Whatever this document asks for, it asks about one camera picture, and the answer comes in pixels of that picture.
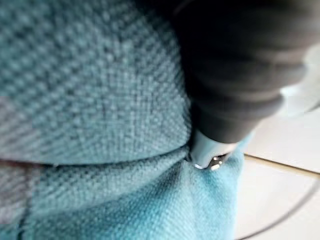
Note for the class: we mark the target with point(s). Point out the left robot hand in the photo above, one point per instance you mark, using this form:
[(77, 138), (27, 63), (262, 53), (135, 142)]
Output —
[(237, 62)]

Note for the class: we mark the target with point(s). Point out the teal fabric cushion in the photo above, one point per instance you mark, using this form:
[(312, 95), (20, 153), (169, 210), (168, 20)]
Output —
[(100, 100)]

